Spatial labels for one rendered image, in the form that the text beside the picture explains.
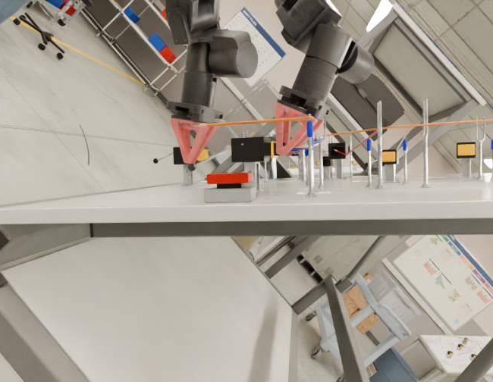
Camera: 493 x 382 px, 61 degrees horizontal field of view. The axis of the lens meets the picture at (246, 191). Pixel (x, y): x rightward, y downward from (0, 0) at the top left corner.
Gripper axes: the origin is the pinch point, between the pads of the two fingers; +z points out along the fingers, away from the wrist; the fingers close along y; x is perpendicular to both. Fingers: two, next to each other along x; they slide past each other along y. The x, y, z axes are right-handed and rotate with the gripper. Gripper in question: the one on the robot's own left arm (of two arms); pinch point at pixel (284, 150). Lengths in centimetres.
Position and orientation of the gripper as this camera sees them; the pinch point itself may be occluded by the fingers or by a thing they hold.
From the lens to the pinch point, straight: 68.6
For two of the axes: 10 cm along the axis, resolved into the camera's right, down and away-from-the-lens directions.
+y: 3.4, -0.8, 9.4
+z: -3.7, 9.0, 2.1
